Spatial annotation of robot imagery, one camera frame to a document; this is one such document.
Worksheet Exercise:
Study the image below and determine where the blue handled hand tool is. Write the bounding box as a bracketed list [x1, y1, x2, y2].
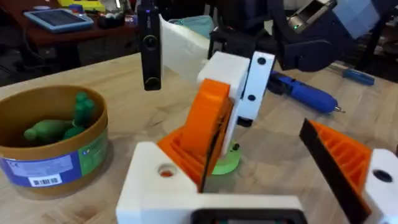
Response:
[328, 63, 376, 86]

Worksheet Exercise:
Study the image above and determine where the white orange left gripper right finger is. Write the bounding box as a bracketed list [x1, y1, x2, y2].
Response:
[298, 118, 398, 224]

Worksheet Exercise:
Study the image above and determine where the brown tub with green toys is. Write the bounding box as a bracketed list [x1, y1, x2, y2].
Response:
[0, 85, 109, 197]

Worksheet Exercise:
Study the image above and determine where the white block left gripper left finger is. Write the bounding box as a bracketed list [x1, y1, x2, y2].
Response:
[116, 141, 200, 224]

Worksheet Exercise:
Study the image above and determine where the yellow box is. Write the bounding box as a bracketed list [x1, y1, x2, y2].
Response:
[57, 0, 106, 12]

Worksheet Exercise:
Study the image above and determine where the dark brown desk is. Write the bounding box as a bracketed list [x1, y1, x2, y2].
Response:
[0, 0, 139, 48]

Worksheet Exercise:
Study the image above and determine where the pale blue box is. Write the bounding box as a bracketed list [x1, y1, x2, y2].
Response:
[331, 0, 390, 40]

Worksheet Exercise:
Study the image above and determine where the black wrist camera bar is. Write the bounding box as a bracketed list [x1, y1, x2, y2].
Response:
[137, 0, 163, 91]

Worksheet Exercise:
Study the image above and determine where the green disc with holes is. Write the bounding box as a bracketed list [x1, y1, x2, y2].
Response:
[211, 141, 242, 175]

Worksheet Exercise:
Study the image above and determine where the teal cloth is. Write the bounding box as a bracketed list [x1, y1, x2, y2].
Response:
[169, 15, 215, 39]

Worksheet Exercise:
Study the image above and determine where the blue framed tablet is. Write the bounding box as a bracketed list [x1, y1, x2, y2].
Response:
[23, 8, 95, 34]

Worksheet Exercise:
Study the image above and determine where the blue electric screwdriver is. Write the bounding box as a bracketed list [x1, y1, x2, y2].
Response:
[267, 70, 346, 114]

